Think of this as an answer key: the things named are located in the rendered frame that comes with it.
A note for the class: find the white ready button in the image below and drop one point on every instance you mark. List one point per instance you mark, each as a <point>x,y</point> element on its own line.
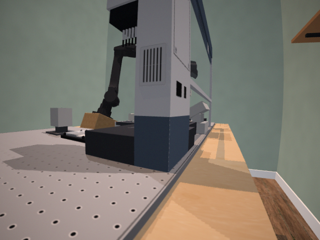
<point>60,118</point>

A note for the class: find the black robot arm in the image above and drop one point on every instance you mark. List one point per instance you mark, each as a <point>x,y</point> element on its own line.
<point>111,96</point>

